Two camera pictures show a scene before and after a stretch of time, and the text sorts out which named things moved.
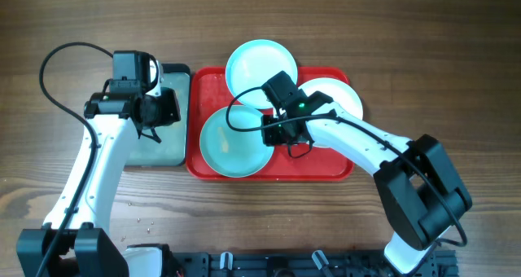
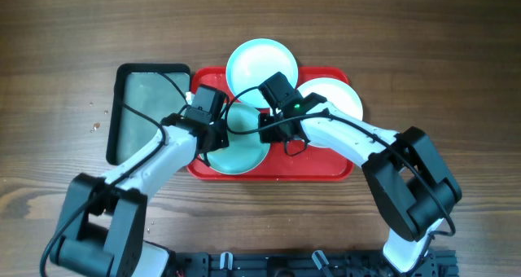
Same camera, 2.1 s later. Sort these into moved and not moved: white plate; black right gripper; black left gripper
Moved: black left gripper
Not moved: white plate; black right gripper
